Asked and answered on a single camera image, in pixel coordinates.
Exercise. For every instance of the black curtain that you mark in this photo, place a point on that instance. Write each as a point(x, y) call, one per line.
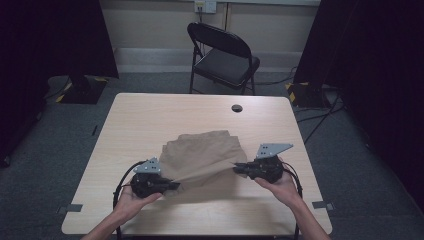
point(373, 66)
point(50, 50)

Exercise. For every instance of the person's right hand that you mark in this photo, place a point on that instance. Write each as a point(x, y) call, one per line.
point(283, 191)

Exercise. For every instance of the black table grommet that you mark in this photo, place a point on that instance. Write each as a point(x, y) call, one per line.
point(237, 108)

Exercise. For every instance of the white wall outlet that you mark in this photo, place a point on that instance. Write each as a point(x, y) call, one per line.
point(205, 6)

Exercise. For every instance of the person's left hand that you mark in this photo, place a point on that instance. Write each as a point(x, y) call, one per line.
point(131, 205)

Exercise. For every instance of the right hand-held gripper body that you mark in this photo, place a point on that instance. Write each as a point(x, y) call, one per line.
point(266, 170)

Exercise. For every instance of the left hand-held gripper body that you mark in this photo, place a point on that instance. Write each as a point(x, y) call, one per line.
point(146, 185)

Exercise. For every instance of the black stand base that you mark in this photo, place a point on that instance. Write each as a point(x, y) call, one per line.
point(83, 91)
point(306, 95)

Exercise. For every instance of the khaki shorts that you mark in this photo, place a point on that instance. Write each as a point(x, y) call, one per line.
point(203, 156)

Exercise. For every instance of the black folding chair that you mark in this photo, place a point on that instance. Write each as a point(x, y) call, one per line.
point(223, 63)

